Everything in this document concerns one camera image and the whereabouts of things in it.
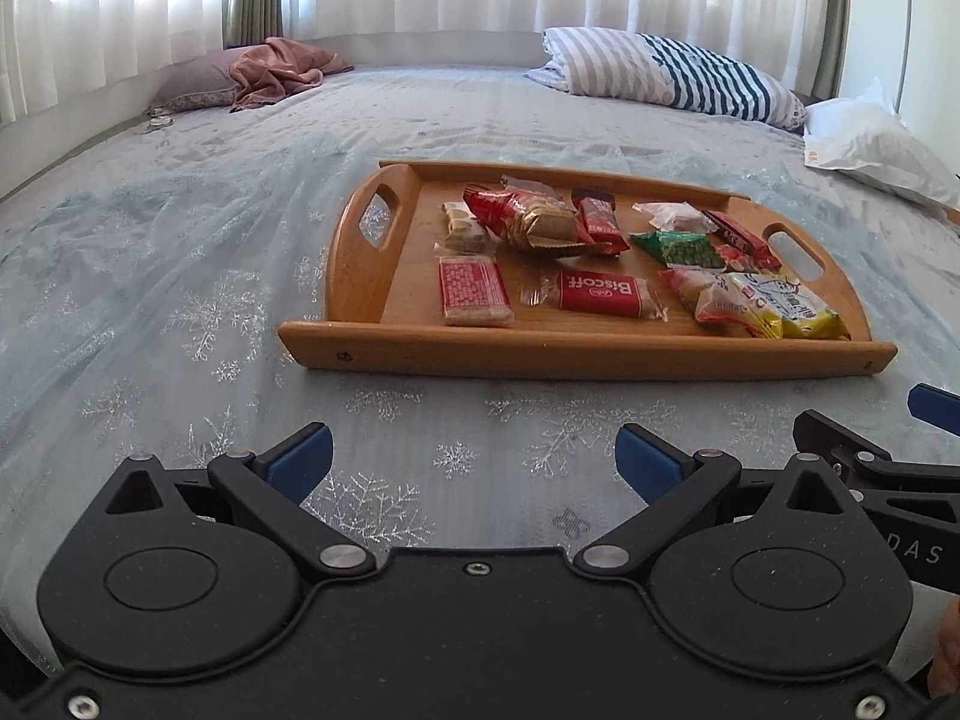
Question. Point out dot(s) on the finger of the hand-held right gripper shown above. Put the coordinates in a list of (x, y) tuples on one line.
[(937, 403), (840, 446)]

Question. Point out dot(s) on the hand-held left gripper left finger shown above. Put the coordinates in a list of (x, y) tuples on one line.
[(300, 461)]

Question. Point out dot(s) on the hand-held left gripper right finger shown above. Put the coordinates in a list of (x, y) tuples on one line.
[(649, 461)]

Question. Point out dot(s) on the orange white snack packet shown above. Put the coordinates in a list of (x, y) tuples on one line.
[(709, 296)]

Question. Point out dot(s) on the red caramel biscuit packet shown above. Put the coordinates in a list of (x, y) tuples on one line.
[(600, 292)]

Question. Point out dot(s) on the red white snack packet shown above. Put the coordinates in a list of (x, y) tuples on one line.
[(739, 259)]

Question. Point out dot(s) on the green peas packet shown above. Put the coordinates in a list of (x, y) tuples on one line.
[(679, 247)]

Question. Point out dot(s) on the wooden tray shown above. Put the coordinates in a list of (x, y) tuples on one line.
[(409, 262)]

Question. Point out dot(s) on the small red packet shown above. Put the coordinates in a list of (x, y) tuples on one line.
[(739, 232)]

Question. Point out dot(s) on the dark-ended red bar packet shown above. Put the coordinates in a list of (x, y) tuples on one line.
[(600, 229)]

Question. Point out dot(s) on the red label cracker packet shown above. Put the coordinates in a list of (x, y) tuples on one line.
[(472, 289)]

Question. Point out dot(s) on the pink white candy packet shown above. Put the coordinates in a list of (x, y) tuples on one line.
[(675, 214)]

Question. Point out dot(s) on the red cashew nut bag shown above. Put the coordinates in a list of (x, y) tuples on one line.
[(525, 221)]

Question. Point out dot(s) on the clear round cracker packet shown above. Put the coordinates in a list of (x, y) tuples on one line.
[(461, 229)]

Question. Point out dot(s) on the person's right hand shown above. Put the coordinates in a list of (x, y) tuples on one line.
[(949, 645)]

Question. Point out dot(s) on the white pillow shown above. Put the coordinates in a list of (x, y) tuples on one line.
[(877, 142)]

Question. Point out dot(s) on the white orange paper tag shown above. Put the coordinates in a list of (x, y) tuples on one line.
[(814, 157)]

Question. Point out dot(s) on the small metallic objects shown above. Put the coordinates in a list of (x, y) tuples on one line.
[(159, 118)]

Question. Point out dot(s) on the striped pillow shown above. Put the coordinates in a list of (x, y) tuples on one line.
[(675, 71)]

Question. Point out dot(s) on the purple pillow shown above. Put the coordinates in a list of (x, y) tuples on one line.
[(199, 82)]

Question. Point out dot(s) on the bed with grey sheet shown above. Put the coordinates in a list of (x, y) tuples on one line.
[(450, 97)]

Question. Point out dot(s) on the pink crumpled cloth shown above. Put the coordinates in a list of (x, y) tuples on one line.
[(281, 67)]

